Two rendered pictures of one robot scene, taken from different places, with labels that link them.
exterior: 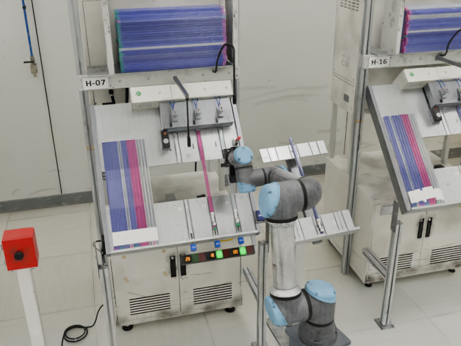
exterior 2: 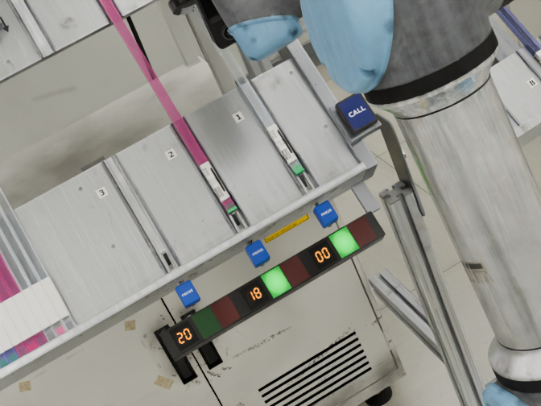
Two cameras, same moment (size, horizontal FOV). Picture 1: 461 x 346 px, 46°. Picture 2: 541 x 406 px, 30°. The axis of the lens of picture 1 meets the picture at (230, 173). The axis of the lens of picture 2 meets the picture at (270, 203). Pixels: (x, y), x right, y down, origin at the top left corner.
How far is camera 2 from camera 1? 111 cm
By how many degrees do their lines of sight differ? 7
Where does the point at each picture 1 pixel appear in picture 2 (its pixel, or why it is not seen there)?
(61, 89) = not seen: outside the picture
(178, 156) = (38, 38)
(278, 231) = (438, 125)
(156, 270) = (134, 385)
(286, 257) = (512, 219)
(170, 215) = (80, 225)
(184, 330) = not seen: outside the picture
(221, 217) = (240, 167)
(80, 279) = not seen: outside the picture
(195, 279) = (254, 362)
